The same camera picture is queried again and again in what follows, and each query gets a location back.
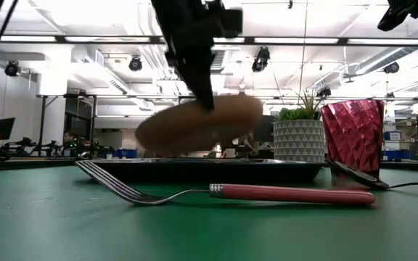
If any blue storage bin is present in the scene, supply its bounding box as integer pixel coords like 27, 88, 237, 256
112, 148, 138, 159
382, 149, 413, 161

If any green succulent plant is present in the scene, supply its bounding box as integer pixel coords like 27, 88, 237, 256
274, 88, 322, 123

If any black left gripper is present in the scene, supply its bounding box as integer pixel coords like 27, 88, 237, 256
150, 0, 225, 112

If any red faceted cup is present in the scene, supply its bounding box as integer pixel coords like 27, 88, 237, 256
320, 99, 386, 181

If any round orange plate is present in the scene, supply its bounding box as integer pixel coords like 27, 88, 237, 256
135, 93, 264, 153

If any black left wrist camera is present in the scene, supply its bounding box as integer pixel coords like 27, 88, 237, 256
214, 0, 245, 39

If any black rectangular tray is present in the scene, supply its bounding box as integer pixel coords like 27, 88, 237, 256
85, 157, 328, 184

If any pink handled metal fork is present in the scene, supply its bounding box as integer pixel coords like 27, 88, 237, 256
74, 159, 377, 207

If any black overhead light beam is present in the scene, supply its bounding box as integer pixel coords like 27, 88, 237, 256
0, 35, 418, 47

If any green table mat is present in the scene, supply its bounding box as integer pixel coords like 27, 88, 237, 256
0, 165, 418, 261

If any white triangle patterned plant pot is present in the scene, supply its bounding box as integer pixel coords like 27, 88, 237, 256
272, 119, 326, 163

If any black metal rack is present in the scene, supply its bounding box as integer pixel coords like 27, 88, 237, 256
36, 93, 97, 157

